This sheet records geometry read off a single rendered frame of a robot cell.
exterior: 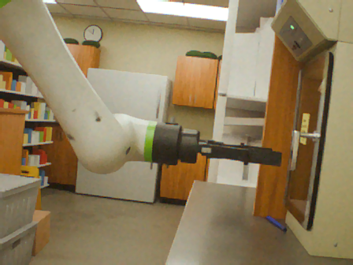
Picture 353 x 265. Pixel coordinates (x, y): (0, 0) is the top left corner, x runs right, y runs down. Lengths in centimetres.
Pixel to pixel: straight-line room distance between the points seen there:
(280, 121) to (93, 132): 65
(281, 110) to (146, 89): 467
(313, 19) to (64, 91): 53
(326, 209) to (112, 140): 47
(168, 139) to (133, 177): 502
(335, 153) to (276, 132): 38
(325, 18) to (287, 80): 38
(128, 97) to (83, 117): 511
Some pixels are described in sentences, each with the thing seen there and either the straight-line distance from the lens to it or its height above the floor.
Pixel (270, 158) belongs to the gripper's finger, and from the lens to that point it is 87.
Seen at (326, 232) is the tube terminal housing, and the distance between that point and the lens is 93.
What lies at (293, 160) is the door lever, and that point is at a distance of 93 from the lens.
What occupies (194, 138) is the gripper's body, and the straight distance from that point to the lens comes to 90.
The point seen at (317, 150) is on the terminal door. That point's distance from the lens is 91.
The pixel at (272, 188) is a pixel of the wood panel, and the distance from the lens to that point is 127.
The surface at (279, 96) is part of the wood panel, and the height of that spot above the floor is 131.
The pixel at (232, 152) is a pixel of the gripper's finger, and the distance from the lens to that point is 84.
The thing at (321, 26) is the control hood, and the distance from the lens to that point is 92.
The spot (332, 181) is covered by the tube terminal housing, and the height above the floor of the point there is 111.
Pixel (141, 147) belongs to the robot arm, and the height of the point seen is 113.
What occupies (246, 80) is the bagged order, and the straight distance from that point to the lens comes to 229.
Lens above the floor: 120
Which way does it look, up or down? 3 degrees down
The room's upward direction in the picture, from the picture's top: 7 degrees clockwise
